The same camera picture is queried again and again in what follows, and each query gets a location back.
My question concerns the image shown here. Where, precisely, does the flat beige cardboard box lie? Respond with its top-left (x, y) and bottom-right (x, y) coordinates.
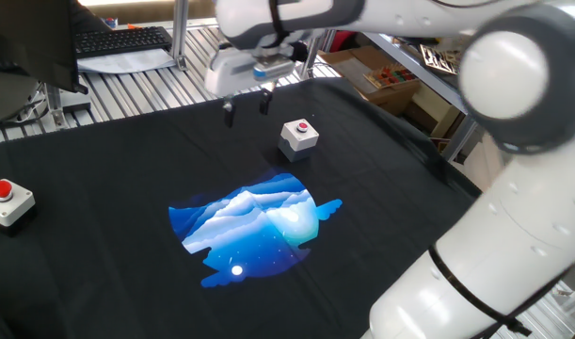
top-left (404, 82), bottom-right (462, 140)

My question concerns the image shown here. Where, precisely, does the open brown cardboard box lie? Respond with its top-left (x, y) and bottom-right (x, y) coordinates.
top-left (317, 44), bottom-right (423, 117)

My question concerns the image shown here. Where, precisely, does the black cable tie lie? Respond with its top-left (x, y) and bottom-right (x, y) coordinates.
top-left (427, 244), bottom-right (533, 338)

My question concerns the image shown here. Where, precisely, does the white paper sheet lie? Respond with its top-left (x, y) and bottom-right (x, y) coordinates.
top-left (77, 48), bottom-right (176, 75)

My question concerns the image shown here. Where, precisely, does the black keyboard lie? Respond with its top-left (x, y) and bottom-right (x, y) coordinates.
top-left (73, 25), bottom-right (174, 60)

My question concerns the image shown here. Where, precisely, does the silver metal shelf rail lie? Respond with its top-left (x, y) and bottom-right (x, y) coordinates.
top-left (361, 32), bottom-right (481, 119)

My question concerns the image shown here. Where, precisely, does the black forearm strap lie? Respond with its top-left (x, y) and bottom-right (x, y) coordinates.
top-left (266, 0), bottom-right (293, 48)

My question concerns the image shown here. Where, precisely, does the aluminium profile post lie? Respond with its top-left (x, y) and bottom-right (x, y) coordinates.
top-left (170, 0), bottom-right (190, 72)

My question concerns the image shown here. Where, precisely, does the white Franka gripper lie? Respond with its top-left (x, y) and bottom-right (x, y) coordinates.
top-left (204, 45), bottom-right (311, 129)

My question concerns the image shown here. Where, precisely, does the black monitor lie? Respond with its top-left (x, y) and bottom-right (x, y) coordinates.
top-left (0, 0), bottom-right (88, 95)

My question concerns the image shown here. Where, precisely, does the white grey push button box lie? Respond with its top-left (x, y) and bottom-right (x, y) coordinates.
top-left (277, 118), bottom-right (321, 164)

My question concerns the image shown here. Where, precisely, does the red emergency stop button box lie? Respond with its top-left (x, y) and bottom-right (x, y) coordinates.
top-left (0, 178), bottom-right (37, 236)

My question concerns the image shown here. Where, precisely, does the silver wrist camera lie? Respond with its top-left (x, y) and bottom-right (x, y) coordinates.
top-left (252, 56), bottom-right (297, 84)

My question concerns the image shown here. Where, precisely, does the black white puzzle board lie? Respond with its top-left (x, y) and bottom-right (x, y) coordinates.
top-left (419, 43), bottom-right (462, 75)

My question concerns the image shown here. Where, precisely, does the black cloth with blue print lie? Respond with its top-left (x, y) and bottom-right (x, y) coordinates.
top-left (0, 76), bottom-right (484, 339)

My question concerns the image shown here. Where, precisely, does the grey metal strut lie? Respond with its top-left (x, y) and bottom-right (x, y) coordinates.
top-left (440, 115), bottom-right (479, 164)

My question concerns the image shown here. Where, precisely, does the wooden tray with coloured blocks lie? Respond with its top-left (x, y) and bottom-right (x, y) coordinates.
top-left (363, 63), bottom-right (418, 90)

